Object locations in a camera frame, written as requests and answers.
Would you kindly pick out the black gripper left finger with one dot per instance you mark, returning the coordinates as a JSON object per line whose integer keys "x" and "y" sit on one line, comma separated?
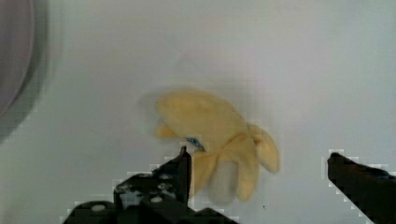
{"x": 170, "y": 182}

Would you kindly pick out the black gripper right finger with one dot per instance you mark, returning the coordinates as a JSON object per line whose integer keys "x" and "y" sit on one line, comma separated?
{"x": 370, "y": 189}

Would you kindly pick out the yellow plush peeled banana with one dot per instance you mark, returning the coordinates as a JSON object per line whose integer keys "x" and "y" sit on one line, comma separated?
{"x": 221, "y": 135}

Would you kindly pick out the grey round plate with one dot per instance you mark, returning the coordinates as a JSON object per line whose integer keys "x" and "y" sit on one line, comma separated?
{"x": 17, "y": 37}

